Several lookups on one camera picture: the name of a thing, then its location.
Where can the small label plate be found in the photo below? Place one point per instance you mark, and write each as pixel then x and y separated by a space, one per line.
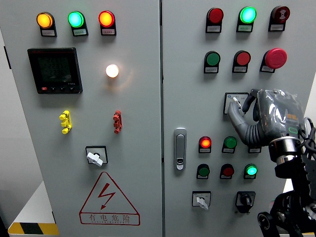
pixel 108 31
pixel 80 31
pixel 244 28
pixel 227 150
pixel 277 27
pixel 211 70
pixel 254 150
pixel 205 150
pixel 267 69
pixel 48 32
pixel 240 69
pixel 213 29

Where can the large red stop button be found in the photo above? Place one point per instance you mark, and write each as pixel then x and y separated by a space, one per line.
pixel 275 58

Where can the small lit green lamp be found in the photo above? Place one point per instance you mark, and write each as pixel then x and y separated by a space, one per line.
pixel 251 170

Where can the small red push button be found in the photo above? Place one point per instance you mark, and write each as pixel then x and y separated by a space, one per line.
pixel 227 171

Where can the small lit red lamp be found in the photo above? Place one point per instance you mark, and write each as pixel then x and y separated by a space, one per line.
pixel 205 142

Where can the small green push button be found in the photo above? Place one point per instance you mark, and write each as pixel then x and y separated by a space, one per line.
pixel 204 171

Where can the silver door lock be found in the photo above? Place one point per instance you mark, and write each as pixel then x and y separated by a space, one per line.
pixel 180 148

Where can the red and black buzzer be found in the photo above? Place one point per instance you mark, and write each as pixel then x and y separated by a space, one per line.
pixel 280 13

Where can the green round lamp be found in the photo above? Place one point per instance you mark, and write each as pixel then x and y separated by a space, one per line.
pixel 248 15
pixel 75 19

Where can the red round lamp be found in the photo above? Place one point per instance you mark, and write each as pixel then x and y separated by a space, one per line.
pixel 215 15
pixel 106 18

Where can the white round lamp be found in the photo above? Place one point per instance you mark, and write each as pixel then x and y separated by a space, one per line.
pixel 112 70

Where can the red warning triangle sign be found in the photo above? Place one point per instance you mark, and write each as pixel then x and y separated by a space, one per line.
pixel 108 218

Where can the black display meter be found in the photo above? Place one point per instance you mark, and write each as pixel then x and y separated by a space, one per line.
pixel 55 70

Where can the black door hinge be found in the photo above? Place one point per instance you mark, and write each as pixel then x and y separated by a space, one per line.
pixel 53 217
pixel 7 58

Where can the yellow round lamp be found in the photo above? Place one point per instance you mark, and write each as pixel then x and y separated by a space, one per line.
pixel 44 20

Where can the black yellow striped tape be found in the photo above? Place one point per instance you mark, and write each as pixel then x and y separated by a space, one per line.
pixel 32 228

